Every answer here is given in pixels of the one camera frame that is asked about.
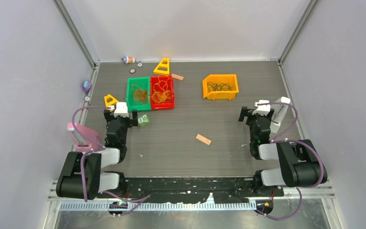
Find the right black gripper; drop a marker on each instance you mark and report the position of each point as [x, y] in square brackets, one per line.
[245, 112]

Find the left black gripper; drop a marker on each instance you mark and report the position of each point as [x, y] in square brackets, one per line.
[130, 123]

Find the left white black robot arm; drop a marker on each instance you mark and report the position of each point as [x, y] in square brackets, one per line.
[81, 176]

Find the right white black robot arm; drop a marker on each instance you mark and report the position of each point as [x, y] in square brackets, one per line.
[299, 163]

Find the yellow triangle block near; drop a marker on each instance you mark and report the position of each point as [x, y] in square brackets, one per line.
[110, 100]

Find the yellow triangle block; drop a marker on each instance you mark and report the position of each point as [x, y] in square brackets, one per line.
[110, 100]
[163, 67]

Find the green owl toy block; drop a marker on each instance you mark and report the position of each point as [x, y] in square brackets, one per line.
[143, 120]

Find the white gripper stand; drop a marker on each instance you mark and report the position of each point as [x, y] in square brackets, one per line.
[278, 116]

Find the green plastic bin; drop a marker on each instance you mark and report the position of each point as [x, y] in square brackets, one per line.
[138, 94]

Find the orange plastic bin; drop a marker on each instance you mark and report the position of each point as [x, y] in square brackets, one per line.
[220, 87]

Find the pink gripper stand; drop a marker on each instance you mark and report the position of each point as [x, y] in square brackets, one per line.
[87, 140]

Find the purple toy block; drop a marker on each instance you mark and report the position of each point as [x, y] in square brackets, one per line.
[86, 86]

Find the small round gear near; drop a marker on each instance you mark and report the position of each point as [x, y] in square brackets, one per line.
[132, 70]

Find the tan wooden block near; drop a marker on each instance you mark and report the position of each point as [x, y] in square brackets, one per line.
[203, 139]

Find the tan wooden block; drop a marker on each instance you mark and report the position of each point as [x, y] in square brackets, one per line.
[178, 77]
[203, 139]

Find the red plastic bin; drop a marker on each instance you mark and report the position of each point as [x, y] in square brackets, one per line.
[161, 92]

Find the yellow triangle block far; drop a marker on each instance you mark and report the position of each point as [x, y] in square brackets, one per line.
[163, 67]

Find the small toy figurine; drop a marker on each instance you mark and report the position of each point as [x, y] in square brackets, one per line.
[128, 60]

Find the tan wooden block far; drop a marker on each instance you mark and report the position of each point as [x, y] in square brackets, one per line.
[178, 77]

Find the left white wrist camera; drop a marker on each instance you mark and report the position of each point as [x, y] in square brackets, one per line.
[119, 109]

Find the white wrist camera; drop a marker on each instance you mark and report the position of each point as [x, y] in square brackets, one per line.
[262, 107]
[119, 109]

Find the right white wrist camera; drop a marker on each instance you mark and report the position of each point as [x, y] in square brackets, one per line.
[262, 107]

